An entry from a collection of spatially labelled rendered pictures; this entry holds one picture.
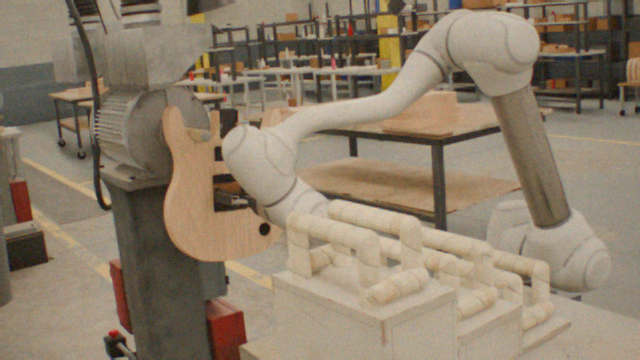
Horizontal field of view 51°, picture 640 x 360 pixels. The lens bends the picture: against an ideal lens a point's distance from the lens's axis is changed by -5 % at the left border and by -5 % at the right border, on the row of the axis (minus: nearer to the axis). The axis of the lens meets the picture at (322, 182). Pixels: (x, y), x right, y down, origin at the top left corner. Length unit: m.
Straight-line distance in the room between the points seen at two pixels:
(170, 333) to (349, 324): 1.29
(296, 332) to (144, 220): 1.07
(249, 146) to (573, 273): 0.85
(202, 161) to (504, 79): 0.78
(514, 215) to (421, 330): 0.97
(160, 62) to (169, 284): 0.82
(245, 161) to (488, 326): 0.61
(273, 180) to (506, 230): 0.74
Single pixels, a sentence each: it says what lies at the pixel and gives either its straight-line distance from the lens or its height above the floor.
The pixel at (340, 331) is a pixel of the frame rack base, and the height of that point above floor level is 1.06.
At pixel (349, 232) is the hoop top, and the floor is 1.21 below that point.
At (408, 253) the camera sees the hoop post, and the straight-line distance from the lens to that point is 1.00.
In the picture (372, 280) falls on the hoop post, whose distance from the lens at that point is 0.96.
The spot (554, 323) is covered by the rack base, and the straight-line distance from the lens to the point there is 1.30.
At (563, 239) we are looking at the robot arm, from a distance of 1.76.
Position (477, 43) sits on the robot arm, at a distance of 1.55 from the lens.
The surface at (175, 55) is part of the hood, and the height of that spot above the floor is 1.46.
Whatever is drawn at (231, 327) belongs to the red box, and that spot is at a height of 0.57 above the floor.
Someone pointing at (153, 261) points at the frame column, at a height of 0.85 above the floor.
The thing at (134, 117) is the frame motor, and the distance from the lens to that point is 1.90.
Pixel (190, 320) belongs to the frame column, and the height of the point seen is 0.63.
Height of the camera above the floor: 1.48
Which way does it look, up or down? 12 degrees down
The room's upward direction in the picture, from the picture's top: 5 degrees counter-clockwise
